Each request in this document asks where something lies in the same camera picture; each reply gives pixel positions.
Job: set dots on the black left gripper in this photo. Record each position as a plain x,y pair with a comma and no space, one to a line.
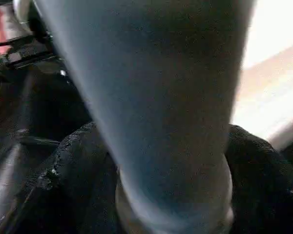
31,58

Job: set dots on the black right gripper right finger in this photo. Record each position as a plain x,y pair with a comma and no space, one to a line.
263,195

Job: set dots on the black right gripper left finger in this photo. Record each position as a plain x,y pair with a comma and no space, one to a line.
70,185

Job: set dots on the white plastic table leg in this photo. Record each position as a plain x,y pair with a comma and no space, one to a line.
161,97

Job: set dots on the grey padded garment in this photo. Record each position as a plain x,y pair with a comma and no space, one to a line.
22,11

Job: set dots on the black mat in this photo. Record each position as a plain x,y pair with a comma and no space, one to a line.
5,170

